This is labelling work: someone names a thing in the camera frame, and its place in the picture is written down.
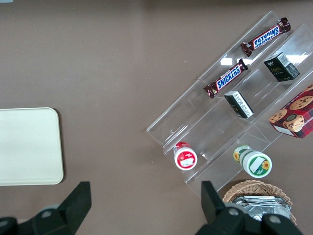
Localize cream rectangular plastic tray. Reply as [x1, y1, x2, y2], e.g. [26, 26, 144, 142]
[0, 107, 64, 186]

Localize silver foil packets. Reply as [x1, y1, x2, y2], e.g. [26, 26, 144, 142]
[232, 195, 293, 222]

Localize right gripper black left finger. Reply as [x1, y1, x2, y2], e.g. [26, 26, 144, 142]
[0, 181, 92, 235]

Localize small black carton box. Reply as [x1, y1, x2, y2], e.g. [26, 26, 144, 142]
[263, 52, 301, 83]
[224, 90, 254, 119]

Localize Snickers chocolate bar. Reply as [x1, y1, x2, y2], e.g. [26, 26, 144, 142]
[241, 17, 291, 57]
[204, 58, 249, 98]

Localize clear acrylic stepped shelf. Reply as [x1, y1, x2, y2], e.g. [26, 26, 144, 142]
[146, 11, 313, 191]

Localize light woven wicker basket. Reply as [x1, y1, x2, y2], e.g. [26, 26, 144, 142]
[222, 180, 298, 226]

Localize red chocolate chip cookie box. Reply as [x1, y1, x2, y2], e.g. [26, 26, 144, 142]
[268, 84, 313, 139]

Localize red lidded small jar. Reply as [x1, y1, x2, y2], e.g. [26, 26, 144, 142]
[173, 141, 198, 170]

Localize green lidded sunflower jar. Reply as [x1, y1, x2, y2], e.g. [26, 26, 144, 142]
[232, 144, 273, 178]

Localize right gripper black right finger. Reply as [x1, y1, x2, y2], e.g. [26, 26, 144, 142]
[193, 181, 304, 235]

